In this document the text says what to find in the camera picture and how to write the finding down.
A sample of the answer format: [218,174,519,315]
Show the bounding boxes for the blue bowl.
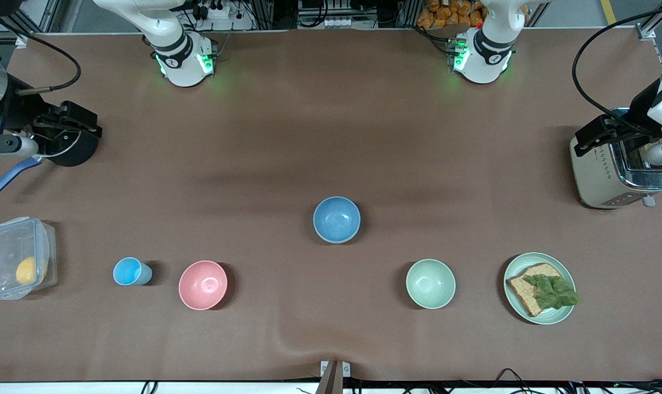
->
[313,196,362,245]

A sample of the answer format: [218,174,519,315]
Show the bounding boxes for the white power strip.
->
[191,0,255,31]

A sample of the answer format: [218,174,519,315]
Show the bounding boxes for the green lettuce leaf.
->
[522,274,580,310]

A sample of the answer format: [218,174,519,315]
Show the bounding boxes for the pink bowl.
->
[178,260,228,311]

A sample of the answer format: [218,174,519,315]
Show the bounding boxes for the glass lid with blue knob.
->
[33,131,83,160]

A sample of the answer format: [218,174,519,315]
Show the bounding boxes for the metal table edge bracket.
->
[316,360,351,394]

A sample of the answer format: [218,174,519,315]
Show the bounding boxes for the brown bread slice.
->
[506,263,562,318]

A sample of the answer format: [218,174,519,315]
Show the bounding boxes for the orange snack packets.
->
[417,0,487,29]

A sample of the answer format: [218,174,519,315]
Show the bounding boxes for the light blue cup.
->
[113,257,153,286]

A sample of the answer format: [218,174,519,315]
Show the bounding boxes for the pale mint green bowl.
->
[406,259,456,310]

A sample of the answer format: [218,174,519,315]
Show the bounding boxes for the yellow lemon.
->
[15,256,38,285]

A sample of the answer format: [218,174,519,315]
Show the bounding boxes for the silver toaster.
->
[570,108,662,210]

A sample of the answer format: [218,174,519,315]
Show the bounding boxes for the dark saucepan with blue handle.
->
[0,129,99,199]

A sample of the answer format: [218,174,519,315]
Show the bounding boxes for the clear plastic lidded container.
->
[0,217,58,300]

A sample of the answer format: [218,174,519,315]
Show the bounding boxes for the green plate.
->
[503,252,577,326]

